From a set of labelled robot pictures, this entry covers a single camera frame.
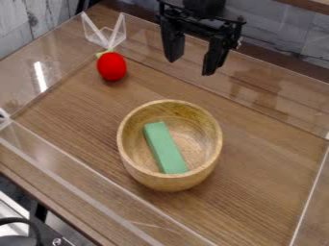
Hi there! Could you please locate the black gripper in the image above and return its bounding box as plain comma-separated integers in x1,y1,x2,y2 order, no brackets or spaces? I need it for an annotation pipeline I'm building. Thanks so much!
157,0,248,76

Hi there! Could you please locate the clear acrylic corner bracket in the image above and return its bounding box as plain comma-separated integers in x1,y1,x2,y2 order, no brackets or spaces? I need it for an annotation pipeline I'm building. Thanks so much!
82,12,126,50

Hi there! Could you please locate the red plush strawberry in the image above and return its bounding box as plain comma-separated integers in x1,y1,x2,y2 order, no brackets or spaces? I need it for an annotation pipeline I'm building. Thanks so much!
97,50,128,82

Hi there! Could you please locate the green rectangular block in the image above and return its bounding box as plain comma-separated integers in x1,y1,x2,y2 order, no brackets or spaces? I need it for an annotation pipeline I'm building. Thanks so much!
145,122,189,174

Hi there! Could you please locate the brown wooden bowl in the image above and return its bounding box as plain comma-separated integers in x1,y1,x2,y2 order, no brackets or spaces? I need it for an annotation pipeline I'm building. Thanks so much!
117,100,224,192

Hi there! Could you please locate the black cable lower left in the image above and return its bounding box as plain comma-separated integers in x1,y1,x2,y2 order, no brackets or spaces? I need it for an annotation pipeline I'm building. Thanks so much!
0,216,45,246

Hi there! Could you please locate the black table leg frame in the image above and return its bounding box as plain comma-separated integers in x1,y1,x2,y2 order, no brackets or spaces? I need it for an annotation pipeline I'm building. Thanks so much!
30,201,77,246

